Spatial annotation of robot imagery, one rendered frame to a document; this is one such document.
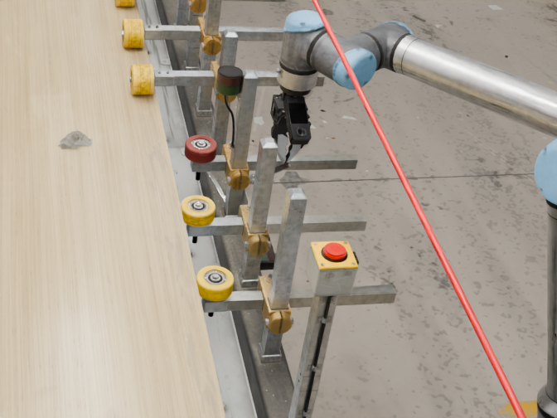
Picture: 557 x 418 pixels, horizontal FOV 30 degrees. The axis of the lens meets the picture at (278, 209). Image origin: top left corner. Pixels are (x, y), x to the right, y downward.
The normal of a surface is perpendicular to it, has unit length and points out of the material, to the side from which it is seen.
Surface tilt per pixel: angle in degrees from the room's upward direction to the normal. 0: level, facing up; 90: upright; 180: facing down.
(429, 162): 0
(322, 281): 90
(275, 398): 0
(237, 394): 0
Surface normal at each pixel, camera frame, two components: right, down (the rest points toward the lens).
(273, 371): 0.13, -0.79
